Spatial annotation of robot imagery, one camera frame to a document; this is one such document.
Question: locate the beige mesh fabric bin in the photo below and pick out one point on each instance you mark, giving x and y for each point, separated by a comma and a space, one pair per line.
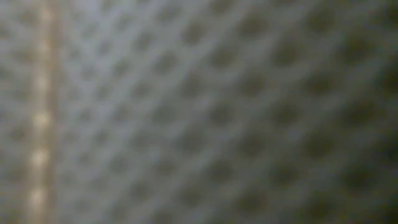
199, 112

